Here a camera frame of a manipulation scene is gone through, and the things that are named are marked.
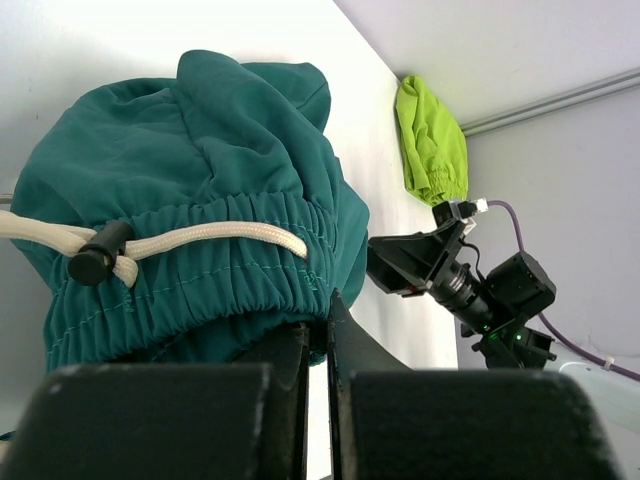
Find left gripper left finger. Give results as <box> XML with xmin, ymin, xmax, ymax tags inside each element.
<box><xmin>1</xmin><ymin>324</ymin><xmax>309</xmax><ymax>479</ymax></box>

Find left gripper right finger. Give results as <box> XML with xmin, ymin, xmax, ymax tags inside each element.
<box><xmin>327</xmin><ymin>292</ymin><xmax>624</xmax><ymax>479</ymax></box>

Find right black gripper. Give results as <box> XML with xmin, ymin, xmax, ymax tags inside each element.
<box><xmin>367</xmin><ymin>221</ymin><xmax>501</xmax><ymax>325</ymax></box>

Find lime green shorts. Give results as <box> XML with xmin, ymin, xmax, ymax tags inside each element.
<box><xmin>395</xmin><ymin>75</ymin><xmax>469</xmax><ymax>207</ymax></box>

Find teal green shorts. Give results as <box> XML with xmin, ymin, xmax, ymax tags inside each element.
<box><xmin>11</xmin><ymin>51</ymin><xmax>369</xmax><ymax>370</ymax></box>

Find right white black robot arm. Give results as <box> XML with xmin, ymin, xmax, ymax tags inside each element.
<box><xmin>367</xmin><ymin>220</ymin><xmax>639</xmax><ymax>432</ymax></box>

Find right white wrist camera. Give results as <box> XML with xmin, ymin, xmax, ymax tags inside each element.
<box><xmin>432</xmin><ymin>198</ymin><xmax>489</xmax><ymax>236</ymax></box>

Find right aluminium frame post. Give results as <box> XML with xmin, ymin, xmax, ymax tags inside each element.
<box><xmin>461</xmin><ymin>68</ymin><xmax>639</xmax><ymax>138</ymax></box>

